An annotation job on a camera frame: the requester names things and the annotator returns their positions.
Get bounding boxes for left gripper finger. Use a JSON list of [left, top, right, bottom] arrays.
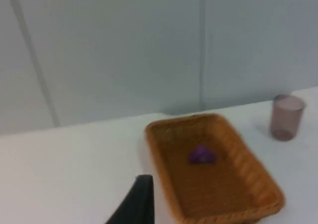
[[104, 174, 156, 224]]

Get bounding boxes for purple triangular block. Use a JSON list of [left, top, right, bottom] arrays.
[[188, 144, 216, 164]]

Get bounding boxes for pale brown wicker basket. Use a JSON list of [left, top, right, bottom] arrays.
[[145, 113, 286, 224]]

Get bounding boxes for clear cup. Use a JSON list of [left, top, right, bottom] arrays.
[[270, 94, 306, 142]]

